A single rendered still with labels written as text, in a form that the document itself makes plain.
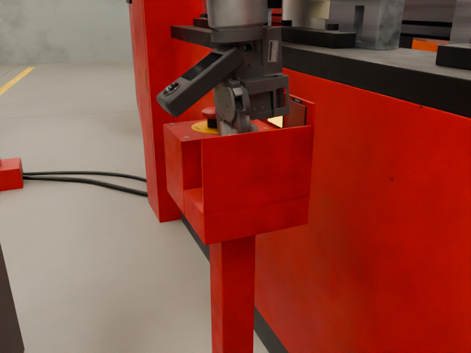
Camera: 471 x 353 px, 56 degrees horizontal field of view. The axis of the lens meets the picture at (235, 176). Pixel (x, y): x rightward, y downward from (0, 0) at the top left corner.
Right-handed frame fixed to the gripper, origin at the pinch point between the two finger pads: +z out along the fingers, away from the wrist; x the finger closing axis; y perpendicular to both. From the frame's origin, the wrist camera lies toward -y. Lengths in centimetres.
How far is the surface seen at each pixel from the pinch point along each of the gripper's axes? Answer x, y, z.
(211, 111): 8.7, 0.3, -7.7
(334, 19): 33, 39, -16
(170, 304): 69, -1, 73
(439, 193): -13.0, 25.2, 3.9
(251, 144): -4.9, 0.7, -6.1
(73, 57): 763, 15, 68
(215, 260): 4.9, -2.9, 16.3
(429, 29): 30, 65, -12
